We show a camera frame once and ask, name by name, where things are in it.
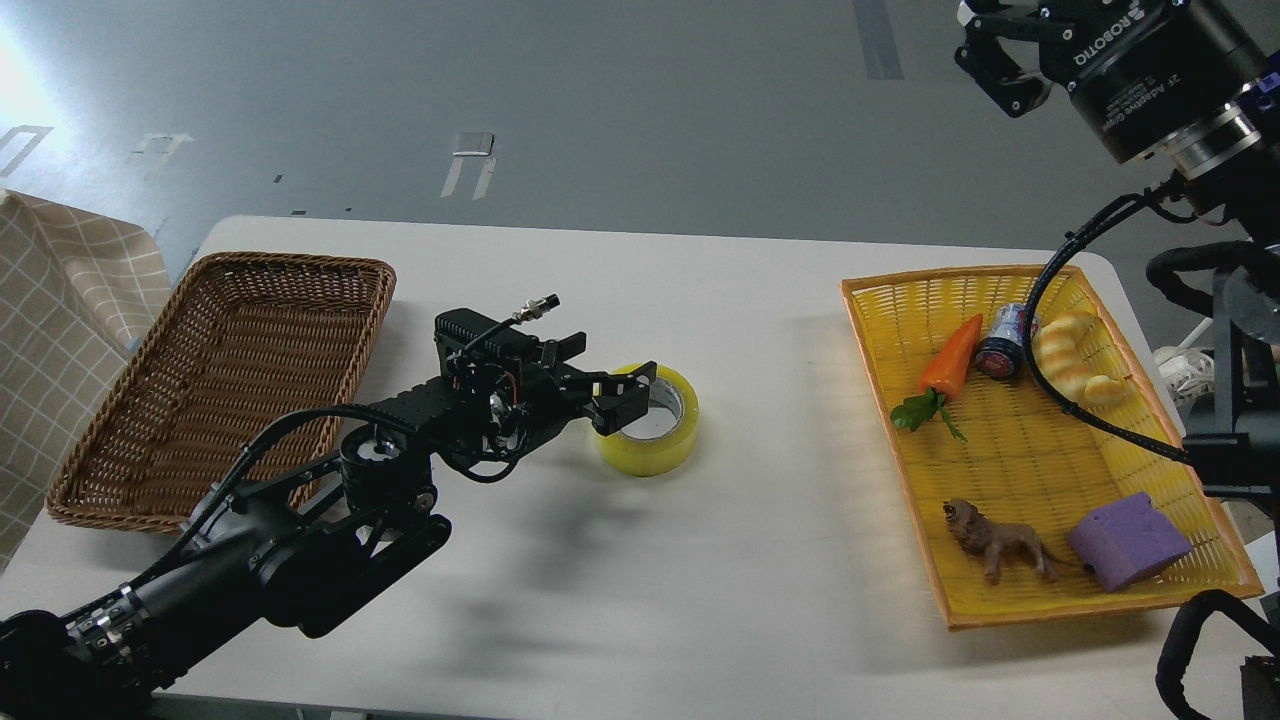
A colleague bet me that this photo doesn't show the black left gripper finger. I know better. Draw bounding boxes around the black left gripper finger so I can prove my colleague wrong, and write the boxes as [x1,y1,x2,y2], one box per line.
[585,363,658,436]

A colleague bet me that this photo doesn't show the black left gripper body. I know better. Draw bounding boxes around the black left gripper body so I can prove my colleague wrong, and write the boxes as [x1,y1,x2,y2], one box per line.
[436,307,602,461]

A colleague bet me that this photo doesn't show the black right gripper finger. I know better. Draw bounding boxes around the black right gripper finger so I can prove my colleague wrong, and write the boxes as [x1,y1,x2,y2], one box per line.
[954,1,1051,118]

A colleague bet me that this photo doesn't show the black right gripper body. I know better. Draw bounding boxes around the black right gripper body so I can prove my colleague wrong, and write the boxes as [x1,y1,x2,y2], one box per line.
[1039,1,1268,164]

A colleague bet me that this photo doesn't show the yellow tape roll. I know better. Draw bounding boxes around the yellow tape roll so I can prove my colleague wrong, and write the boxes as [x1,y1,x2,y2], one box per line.
[594,364,701,478]

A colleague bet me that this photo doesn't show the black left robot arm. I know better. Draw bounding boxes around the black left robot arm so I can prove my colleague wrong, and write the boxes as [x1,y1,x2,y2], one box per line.
[3,295,658,719]

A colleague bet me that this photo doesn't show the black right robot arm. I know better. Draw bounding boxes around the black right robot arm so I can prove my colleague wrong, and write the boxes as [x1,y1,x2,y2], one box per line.
[955,1,1279,519]

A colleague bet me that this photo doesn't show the brown wicker basket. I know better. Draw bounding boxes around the brown wicker basket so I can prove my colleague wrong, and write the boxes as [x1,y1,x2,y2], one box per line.
[46,252,396,533]

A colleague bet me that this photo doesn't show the toy croissant bread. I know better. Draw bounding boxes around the toy croissant bread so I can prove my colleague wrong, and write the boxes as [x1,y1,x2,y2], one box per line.
[1032,311,1126,407]

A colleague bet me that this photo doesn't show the white sneaker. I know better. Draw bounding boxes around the white sneaker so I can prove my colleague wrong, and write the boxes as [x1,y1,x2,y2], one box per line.
[1155,346,1215,407]

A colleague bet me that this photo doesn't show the small drink can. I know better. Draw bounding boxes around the small drink can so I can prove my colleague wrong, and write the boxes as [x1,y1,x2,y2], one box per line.
[973,304,1028,380]

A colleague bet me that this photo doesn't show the orange toy carrot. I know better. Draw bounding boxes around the orange toy carrot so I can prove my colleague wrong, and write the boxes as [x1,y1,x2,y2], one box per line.
[890,314,984,442]

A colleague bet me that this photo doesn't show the brown toy lion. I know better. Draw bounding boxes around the brown toy lion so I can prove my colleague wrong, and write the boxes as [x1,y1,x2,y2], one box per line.
[941,498,1094,585]

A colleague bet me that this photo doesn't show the yellow plastic woven basket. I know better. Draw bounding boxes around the yellow plastic woven basket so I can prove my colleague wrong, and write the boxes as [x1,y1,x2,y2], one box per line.
[841,265,1263,632]

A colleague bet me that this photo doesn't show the beige checkered cloth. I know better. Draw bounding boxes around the beige checkered cloth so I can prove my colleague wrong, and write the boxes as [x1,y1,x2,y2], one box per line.
[1,190,172,562]

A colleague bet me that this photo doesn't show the purple foam block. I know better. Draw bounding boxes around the purple foam block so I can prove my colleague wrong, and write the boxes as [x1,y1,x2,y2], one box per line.
[1068,491,1193,593]

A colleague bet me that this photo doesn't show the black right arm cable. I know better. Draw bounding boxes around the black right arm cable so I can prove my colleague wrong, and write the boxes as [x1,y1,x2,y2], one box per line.
[1020,190,1196,466]

